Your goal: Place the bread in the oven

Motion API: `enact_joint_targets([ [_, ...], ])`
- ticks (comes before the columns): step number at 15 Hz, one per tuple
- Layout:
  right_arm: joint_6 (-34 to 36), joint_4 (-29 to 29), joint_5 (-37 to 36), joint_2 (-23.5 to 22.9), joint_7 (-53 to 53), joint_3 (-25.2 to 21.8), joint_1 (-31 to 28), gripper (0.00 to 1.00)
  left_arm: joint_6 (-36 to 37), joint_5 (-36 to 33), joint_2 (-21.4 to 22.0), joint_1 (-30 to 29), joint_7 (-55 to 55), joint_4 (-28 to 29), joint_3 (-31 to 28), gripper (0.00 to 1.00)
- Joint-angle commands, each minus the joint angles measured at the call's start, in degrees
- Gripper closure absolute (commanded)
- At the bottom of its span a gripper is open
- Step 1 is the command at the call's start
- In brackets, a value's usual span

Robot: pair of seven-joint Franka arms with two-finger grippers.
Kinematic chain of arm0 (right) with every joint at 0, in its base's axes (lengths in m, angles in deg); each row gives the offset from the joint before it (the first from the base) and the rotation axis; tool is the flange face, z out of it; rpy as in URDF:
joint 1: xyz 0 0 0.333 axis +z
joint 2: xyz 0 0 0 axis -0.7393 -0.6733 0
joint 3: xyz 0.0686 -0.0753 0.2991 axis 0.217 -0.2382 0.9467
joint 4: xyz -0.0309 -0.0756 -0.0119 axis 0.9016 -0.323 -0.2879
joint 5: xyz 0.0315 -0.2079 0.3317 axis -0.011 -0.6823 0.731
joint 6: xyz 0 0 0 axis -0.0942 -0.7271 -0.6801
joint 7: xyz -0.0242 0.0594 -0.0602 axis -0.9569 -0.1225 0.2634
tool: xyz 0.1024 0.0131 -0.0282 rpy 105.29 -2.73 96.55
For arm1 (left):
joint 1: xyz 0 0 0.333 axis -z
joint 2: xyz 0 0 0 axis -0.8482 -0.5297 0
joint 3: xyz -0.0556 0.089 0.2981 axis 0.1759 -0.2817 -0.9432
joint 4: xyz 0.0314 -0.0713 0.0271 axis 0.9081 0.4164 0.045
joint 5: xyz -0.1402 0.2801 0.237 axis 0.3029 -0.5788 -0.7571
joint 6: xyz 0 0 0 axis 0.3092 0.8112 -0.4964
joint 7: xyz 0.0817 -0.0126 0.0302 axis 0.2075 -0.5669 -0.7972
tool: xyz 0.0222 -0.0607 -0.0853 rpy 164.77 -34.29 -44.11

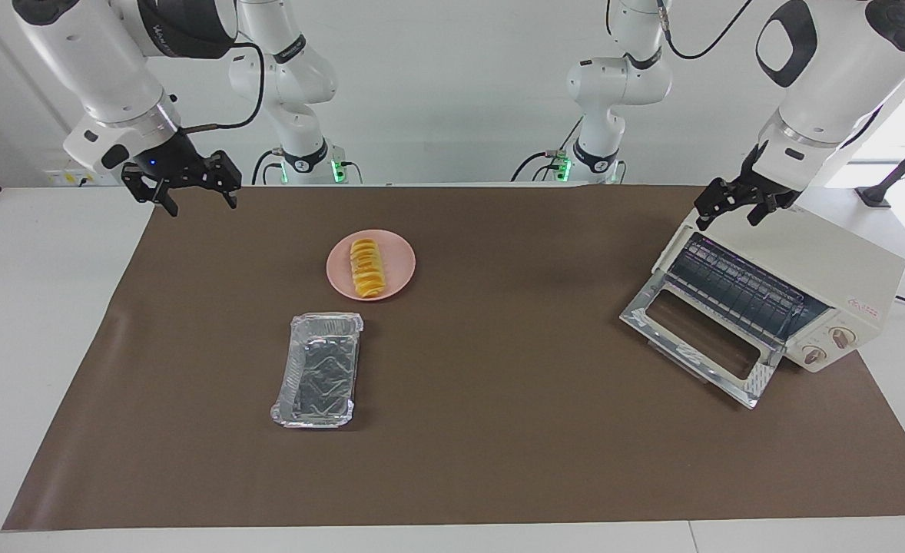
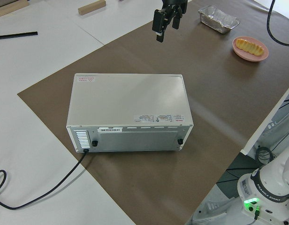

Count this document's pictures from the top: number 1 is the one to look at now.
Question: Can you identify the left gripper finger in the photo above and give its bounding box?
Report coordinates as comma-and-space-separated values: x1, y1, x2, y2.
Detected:
694, 178, 741, 231
746, 190, 799, 227

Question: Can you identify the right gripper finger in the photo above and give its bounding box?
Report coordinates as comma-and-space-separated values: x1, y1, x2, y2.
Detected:
203, 151, 242, 210
121, 165, 179, 217

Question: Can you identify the golden ridged bread loaf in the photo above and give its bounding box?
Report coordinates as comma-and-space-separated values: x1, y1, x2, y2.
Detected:
349, 238, 386, 299

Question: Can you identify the aluminium foil tray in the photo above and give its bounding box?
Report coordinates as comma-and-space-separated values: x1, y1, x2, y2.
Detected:
270, 312, 365, 429

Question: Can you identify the cream toaster oven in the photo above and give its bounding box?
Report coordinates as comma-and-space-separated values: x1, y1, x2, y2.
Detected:
620, 201, 905, 409

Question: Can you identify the glass oven door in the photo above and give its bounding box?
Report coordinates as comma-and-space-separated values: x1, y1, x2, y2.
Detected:
620, 273, 785, 409

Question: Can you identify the pink round plate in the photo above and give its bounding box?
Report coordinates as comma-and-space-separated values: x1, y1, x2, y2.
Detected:
326, 229, 416, 301

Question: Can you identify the brown table mat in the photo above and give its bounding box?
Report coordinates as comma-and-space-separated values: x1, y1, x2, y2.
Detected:
3, 184, 905, 531

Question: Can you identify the black base cable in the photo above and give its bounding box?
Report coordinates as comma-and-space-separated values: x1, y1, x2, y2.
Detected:
251, 147, 286, 185
510, 115, 585, 183

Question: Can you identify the white wall socket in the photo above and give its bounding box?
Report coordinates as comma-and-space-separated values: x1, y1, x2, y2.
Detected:
44, 169, 123, 187

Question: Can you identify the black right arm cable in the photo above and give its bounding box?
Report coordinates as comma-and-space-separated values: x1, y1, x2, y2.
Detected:
182, 42, 266, 133

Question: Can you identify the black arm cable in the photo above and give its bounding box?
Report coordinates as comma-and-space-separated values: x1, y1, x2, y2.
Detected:
182, 42, 266, 133
656, 0, 753, 61

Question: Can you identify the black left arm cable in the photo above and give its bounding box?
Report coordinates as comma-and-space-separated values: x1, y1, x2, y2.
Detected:
656, 0, 753, 61

